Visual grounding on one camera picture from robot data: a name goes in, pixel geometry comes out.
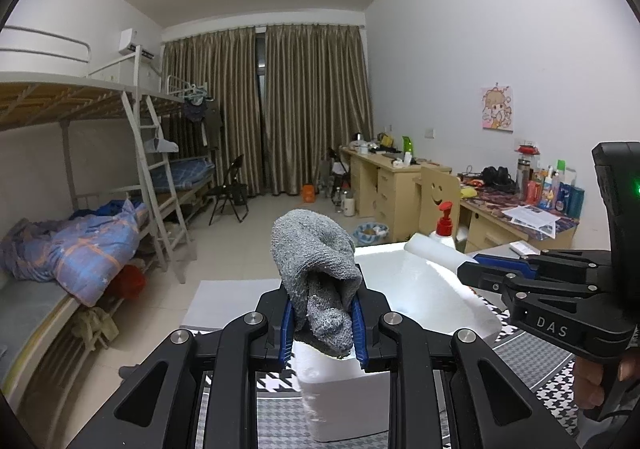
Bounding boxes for white foam box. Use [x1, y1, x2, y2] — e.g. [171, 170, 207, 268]
[293, 243, 501, 443]

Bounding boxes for black headphones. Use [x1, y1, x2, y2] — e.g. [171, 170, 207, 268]
[480, 166, 518, 194]

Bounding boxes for white metal bunk bed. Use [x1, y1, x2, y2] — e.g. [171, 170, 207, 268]
[1, 50, 214, 406]

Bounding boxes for white pump lotion bottle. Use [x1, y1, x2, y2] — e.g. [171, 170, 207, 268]
[430, 201, 456, 249]

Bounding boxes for grey waste bin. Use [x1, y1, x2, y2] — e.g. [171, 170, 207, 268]
[352, 222, 390, 247]

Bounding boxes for grey sock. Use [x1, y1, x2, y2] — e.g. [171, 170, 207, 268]
[270, 209, 362, 358]

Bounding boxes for printed paper sheet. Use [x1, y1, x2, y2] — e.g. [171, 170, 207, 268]
[502, 206, 560, 239]

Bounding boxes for white air conditioner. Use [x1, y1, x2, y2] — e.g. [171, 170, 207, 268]
[118, 28, 155, 60]

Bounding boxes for anime girl wall picture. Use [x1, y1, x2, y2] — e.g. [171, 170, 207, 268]
[482, 84, 513, 133]

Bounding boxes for white remote control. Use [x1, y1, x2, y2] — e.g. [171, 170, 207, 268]
[509, 241, 540, 257]

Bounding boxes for brown curtains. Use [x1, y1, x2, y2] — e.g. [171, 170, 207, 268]
[163, 24, 373, 196]

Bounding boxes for black folding chair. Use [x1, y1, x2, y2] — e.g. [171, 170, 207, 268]
[208, 154, 250, 225]

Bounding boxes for houndstooth table cloth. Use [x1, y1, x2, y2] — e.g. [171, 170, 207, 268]
[192, 312, 601, 449]

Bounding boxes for blue plaid blanket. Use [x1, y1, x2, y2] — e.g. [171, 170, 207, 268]
[1, 199, 148, 307]

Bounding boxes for wooden desk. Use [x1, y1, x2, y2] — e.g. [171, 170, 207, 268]
[341, 148, 578, 253]

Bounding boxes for person's right hand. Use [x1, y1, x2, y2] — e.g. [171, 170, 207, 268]
[573, 348, 639, 410]

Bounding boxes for orange floor box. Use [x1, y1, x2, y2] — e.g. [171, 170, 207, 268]
[302, 184, 316, 203]

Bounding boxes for wooden smiley chair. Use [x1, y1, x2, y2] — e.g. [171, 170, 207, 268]
[418, 168, 461, 238]

